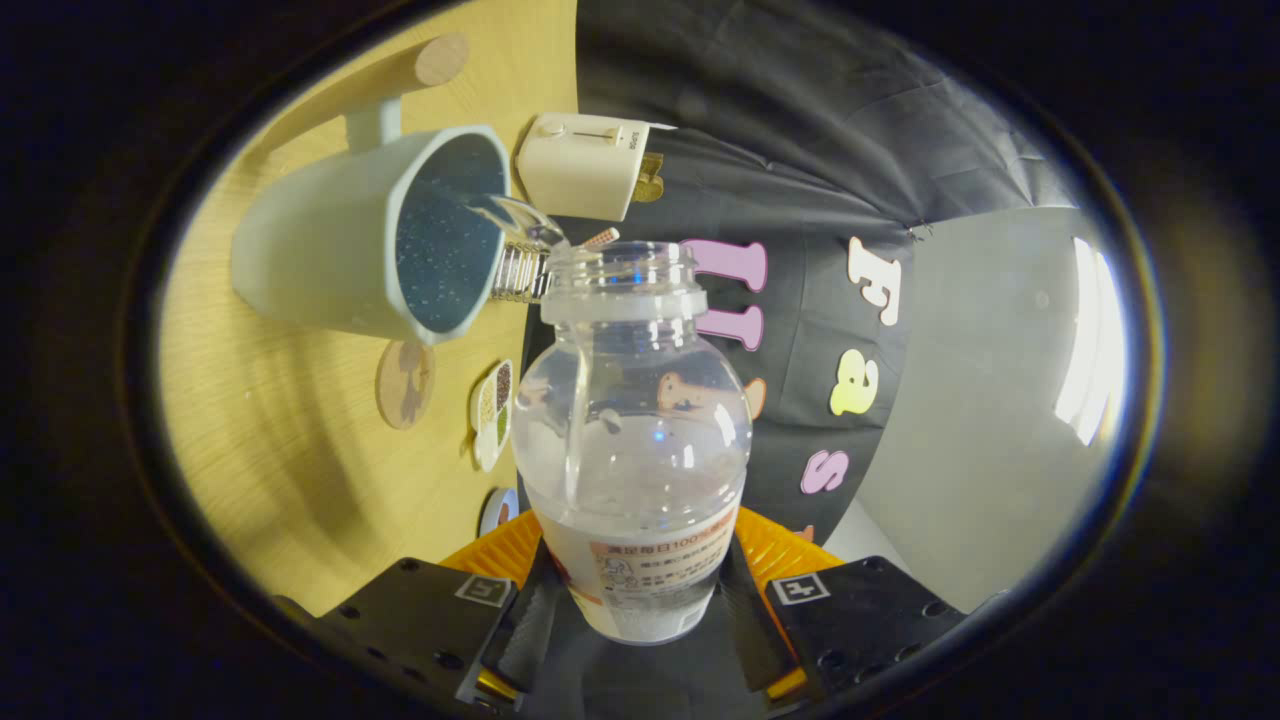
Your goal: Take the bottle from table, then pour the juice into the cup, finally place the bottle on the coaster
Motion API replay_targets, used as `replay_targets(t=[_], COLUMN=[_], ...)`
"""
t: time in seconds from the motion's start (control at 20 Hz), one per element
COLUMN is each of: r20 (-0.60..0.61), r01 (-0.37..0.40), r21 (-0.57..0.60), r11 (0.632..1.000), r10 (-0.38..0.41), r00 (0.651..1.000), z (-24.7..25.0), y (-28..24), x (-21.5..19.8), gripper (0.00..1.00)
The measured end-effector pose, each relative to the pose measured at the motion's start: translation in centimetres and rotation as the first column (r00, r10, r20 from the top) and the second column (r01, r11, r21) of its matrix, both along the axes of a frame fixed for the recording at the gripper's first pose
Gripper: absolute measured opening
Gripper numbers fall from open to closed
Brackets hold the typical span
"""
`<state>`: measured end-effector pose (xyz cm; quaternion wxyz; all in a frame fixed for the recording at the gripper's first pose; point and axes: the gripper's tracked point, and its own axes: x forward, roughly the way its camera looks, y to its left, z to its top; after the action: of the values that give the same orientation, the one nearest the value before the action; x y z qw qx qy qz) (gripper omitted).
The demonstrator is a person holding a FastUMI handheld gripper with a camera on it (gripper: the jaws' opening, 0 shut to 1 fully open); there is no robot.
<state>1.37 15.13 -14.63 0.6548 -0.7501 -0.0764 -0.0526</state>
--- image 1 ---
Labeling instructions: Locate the clear plastic juice bottle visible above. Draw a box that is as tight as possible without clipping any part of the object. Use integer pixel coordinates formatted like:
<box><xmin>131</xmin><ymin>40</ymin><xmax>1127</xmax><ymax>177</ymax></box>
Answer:
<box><xmin>511</xmin><ymin>240</ymin><xmax>753</xmax><ymax>646</ymax></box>

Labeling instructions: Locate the white divided dish with beans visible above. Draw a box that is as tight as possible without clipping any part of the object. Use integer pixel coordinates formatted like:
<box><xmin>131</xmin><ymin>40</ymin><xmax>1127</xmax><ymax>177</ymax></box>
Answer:
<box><xmin>470</xmin><ymin>360</ymin><xmax>515</xmax><ymax>473</ymax></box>

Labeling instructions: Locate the wooden table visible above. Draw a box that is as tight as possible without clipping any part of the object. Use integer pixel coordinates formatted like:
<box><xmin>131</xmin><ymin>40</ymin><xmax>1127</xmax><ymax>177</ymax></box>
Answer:
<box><xmin>158</xmin><ymin>0</ymin><xmax>579</xmax><ymax>618</ymax></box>

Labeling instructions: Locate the round wooden coaster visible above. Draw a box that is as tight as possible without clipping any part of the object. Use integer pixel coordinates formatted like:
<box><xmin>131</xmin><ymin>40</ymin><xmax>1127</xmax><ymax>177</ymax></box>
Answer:
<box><xmin>376</xmin><ymin>339</ymin><xmax>437</xmax><ymax>431</ymax></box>

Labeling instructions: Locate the blue plate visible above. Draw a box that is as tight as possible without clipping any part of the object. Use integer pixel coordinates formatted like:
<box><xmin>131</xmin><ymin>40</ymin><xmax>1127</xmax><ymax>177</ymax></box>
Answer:
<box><xmin>478</xmin><ymin>487</ymin><xmax>521</xmax><ymax>538</ymax></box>

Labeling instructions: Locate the metal wire basket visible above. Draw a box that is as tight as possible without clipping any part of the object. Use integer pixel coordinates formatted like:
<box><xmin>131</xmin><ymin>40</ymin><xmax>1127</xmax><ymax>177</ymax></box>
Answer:
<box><xmin>490</xmin><ymin>225</ymin><xmax>571</xmax><ymax>304</ymax></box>

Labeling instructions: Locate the pale green cup wooden handle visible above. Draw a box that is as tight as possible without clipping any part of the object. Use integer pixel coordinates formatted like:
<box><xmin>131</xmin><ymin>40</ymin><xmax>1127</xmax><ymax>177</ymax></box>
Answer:
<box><xmin>230</xmin><ymin>33</ymin><xmax>513</xmax><ymax>347</ymax></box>

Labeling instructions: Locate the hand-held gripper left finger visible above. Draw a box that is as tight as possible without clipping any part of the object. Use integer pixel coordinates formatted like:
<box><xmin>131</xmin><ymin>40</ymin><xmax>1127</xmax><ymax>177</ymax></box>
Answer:
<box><xmin>318</xmin><ymin>510</ymin><xmax>561</xmax><ymax>711</ymax></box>

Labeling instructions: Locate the white toaster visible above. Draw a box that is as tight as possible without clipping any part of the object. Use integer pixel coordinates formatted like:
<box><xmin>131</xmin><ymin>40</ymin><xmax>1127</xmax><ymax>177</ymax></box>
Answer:
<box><xmin>515</xmin><ymin>112</ymin><xmax>651</xmax><ymax>223</ymax></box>

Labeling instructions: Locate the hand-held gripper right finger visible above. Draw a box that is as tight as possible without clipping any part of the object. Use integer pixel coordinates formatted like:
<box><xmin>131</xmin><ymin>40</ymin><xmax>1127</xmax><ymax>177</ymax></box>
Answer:
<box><xmin>722</xmin><ymin>508</ymin><xmax>966</xmax><ymax>701</ymax></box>

